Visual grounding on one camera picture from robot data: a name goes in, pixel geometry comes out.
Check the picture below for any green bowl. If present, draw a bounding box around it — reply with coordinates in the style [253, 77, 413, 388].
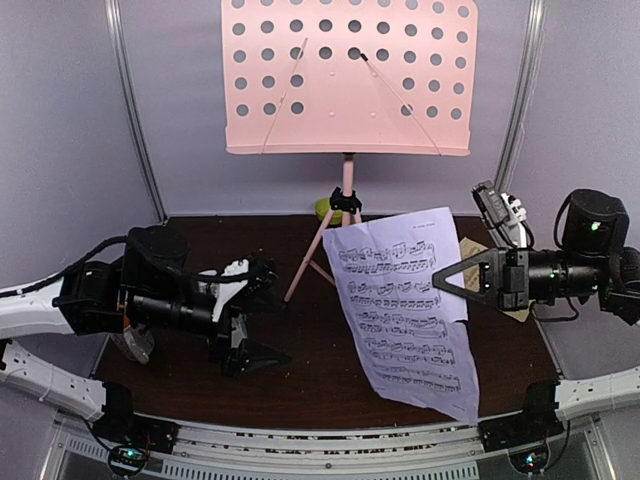
[314, 198, 343, 226]

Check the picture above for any pink music stand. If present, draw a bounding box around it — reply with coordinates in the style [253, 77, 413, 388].
[221, 0, 482, 303]

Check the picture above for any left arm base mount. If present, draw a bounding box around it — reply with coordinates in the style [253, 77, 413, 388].
[91, 382, 179, 454]

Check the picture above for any aluminium front rail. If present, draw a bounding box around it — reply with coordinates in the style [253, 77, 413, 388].
[36, 413, 616, 479]

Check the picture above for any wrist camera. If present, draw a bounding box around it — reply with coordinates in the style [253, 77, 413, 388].
[197, 259, 250, 323]
[472, 181, 535, 250]

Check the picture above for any lavender sheet music paper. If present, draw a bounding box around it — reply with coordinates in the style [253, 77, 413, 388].
[322, 207, 480, 426]

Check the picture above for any yellowed sheet music paper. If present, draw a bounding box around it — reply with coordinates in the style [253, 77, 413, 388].
[459, 237, 529, 323]

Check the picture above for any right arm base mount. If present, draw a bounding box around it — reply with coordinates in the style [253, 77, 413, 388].
[478, 380, 565, 453]

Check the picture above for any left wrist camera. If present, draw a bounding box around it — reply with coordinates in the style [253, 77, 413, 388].
[197, 259, 250, 323]

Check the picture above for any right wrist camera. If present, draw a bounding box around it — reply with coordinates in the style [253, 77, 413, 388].
[472, 181, 535, 250]

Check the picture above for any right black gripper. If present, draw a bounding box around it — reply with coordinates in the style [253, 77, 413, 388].
[432, 248, 604, 314]

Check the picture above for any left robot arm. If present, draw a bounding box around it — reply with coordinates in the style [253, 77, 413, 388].
[1, 225, 290, 444]

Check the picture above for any patterned mug orange inside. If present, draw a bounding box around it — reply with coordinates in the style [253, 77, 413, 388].
[109, 326, 155, 365]

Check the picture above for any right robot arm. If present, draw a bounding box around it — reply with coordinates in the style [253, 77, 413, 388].
[432, 189, 639, 442]

